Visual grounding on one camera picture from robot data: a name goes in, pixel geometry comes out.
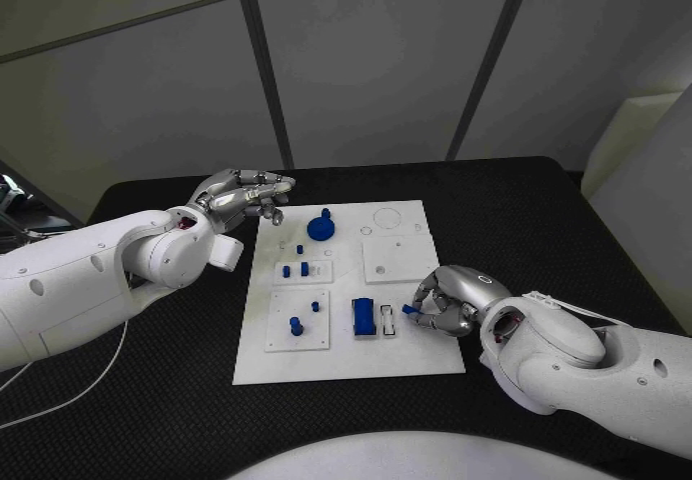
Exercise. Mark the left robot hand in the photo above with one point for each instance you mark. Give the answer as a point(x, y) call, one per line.
point(233, 202)

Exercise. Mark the blue gear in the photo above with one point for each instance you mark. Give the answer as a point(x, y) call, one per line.
point(322, 227)

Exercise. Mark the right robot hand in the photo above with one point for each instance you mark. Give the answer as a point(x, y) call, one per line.
point(459, 296)

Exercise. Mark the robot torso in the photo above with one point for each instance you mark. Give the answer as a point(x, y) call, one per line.
point(416, 457)

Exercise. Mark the white task board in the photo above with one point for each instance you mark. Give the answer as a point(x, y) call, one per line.
point(347, 292)

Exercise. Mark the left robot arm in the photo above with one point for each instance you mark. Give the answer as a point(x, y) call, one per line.
point(70, 277)

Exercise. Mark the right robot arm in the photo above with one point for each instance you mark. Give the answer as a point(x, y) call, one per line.
point(589, 371)

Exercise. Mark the blue cylinder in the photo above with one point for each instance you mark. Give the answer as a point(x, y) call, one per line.
point(295, 326)

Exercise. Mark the large blue block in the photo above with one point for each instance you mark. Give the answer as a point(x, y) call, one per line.
point(364, 317)

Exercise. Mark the small blue block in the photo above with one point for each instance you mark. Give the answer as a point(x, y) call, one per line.
point(410, 309)

